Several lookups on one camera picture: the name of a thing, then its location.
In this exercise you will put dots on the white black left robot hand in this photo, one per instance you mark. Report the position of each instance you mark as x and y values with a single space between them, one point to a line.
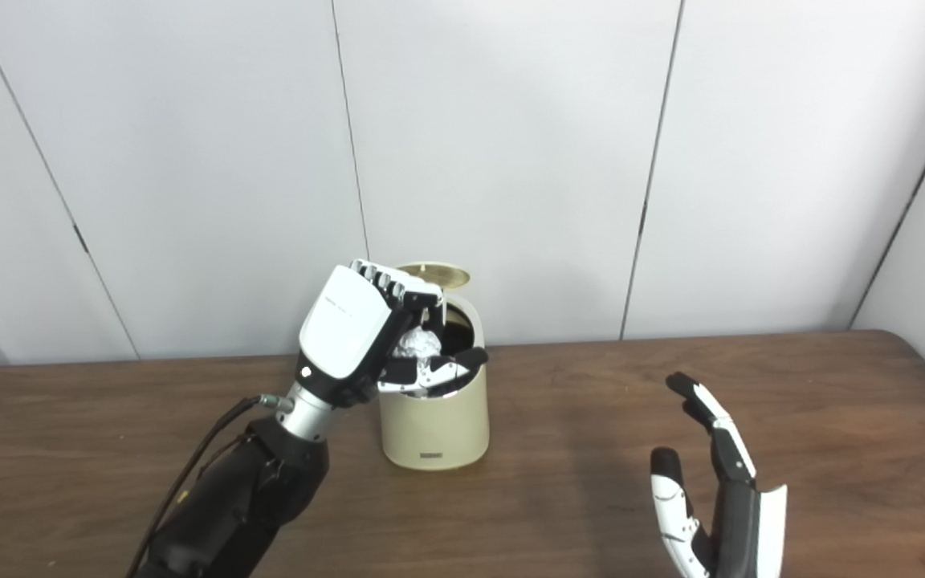
346 321

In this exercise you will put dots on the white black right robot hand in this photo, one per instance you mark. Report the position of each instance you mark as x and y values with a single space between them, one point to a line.
735 514

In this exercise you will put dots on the white paper ball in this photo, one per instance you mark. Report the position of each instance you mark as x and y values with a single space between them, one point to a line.
418 343

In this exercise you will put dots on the cream round bin lid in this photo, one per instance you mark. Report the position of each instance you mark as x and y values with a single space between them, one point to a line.
442 275

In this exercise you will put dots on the cream-colored round bin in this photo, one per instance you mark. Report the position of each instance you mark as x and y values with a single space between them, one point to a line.
434 433

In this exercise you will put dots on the black bin liner bag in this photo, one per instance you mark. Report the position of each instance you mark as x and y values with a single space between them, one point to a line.
457 329

